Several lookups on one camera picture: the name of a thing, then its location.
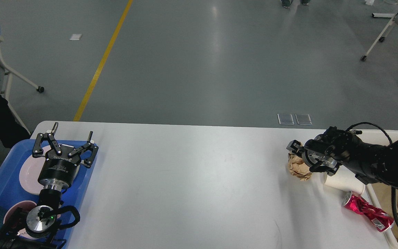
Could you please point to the floor outlet plate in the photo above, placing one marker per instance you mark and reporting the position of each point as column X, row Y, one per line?
column 285, row 119
column 303, row 119

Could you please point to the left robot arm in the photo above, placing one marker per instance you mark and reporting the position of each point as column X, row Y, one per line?
column 51, row 198

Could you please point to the white paper cup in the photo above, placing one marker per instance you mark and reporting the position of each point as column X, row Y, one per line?
column 344, row 180

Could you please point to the left floor outlet plate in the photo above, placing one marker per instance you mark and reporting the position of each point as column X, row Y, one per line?
column 285, row 119

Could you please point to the pink HOME mug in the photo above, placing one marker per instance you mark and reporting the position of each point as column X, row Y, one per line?
column 33, row 219

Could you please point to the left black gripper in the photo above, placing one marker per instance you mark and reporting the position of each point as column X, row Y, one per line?
column 59, row 171

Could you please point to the crushed red can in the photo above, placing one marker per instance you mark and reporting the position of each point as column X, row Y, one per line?
column 378, row 217

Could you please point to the pink plate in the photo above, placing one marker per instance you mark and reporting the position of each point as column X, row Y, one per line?
column 31, row 169

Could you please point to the brown paper bag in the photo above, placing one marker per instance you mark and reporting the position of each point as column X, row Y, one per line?
column 383, row 194

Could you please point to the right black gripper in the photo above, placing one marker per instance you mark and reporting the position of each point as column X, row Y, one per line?
column 316, row 154

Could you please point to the brown paper ball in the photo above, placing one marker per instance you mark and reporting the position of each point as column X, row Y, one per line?
column 298, row 168

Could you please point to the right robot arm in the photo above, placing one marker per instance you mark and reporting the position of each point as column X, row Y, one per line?
column 371, row 163

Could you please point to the right floor outlet plate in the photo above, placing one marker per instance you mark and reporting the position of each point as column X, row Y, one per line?
column 303, row 119

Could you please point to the white rolling stand right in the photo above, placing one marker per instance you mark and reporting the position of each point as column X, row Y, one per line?
column 385, row 27

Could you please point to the white plastic bin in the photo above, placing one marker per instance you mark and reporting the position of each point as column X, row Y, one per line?
column 377, row 137

